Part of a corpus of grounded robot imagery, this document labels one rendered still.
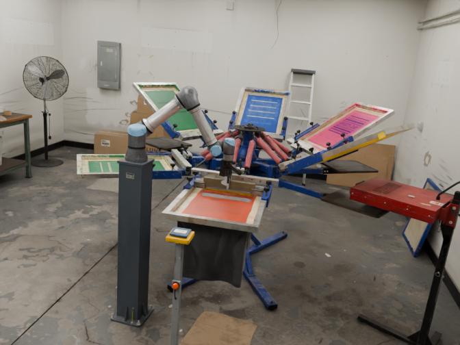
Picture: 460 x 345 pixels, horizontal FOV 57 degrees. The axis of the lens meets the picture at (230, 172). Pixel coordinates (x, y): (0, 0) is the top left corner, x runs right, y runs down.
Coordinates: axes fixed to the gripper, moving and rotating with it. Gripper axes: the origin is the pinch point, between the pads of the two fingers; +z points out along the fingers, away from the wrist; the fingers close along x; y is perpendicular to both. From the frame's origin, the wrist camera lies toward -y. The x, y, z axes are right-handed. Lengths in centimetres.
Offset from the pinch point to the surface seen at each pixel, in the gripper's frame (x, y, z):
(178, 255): 80, 12, 18
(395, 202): 8, -113, -8
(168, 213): 61, 25, 2
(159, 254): -69, 73, 101
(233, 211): 32.6, -9.5, 5.3
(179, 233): 81, 12, 4
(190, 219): 61, 11, 3
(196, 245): 52, 9, 24
